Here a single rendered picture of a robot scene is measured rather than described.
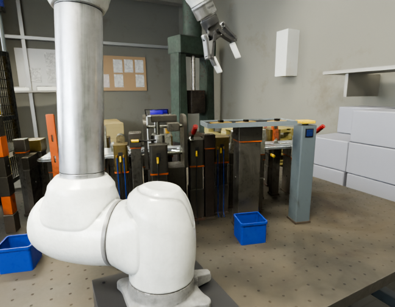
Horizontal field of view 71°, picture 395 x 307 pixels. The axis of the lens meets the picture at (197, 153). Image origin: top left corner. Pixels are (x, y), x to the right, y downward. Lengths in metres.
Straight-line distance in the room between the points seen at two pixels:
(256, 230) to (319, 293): 0.31
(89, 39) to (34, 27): 6.41
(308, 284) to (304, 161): 0.51
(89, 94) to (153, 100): 6.67
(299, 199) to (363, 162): 1.20
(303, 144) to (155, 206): 0.81
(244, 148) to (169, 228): 0.62
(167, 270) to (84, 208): 0.22
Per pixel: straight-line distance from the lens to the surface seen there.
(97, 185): 0.66
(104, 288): 0.80
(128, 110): 7.14
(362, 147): 2.43
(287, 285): 0.97
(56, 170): 1.34
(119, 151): 1.20
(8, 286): 1.11
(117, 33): 7.24
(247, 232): 1.12
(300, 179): 1.28
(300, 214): 1.34
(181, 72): 4.91
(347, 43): 3.78
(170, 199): 0.59
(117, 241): 0.63
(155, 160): 1.10
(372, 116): 2.37
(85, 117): 0.65
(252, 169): 1.16
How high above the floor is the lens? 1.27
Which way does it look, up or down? 12 degrees down
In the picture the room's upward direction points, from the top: 1 degrees counter-clockwise
